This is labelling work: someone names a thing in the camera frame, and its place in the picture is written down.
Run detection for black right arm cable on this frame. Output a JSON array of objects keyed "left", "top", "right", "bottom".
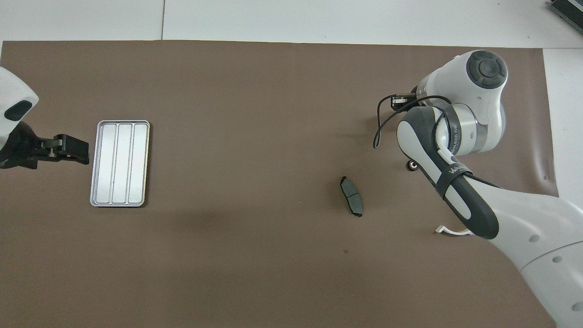
[{"left": 373, "top": 94, "right": 452, "bottom": 149}]

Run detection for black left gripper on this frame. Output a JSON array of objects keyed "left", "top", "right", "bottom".
[{"left": 0, "top": 121, "right": 90, "bottom": 170}]

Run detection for brown table mat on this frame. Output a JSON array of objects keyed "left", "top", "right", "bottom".
[{"left": 0, "top": 40, "right": 560, "bottom": 328}]

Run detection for narrow dark grey brake pad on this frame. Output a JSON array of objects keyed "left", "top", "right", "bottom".
[{"left": 340, "top": 176, "right": 364, "bottom": 218}]

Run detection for silver metal tray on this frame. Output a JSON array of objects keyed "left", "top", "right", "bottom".
[{"left": 90, "top": 120, "right": 151, "bottom": 208}]

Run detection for dark grey ribbed device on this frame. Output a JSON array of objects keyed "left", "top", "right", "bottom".
[{"left": 549, "top": 0, "right": 583, "bottom": 35}]

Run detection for white curved plastic bracket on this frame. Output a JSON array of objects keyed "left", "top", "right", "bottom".
[{"left": 435, "top": 225, "right": 474, "bottom": 236}]

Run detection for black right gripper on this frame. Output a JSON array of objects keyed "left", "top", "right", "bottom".
[{"left": 391, "top": 93, "right": 418, "bottom": 110}]

